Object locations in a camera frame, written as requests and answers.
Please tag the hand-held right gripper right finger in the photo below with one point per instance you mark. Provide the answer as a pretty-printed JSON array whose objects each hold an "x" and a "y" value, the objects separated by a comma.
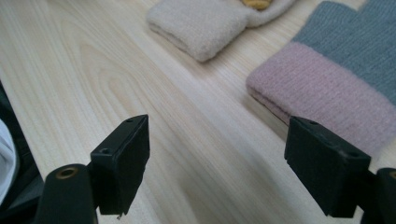
[{"x": 323, "y": 168}]

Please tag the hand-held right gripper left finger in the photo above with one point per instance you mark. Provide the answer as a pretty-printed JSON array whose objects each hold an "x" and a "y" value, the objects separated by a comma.
[{"x": 121, "y": 168}]

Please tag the grey and pink knit glove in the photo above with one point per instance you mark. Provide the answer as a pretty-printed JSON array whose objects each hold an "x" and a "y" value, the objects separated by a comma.
[{"x": 336, "y": 81}]

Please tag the white cloth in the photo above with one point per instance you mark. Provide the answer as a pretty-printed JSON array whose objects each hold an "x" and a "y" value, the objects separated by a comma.
[{"x": 5, "y": 161}]

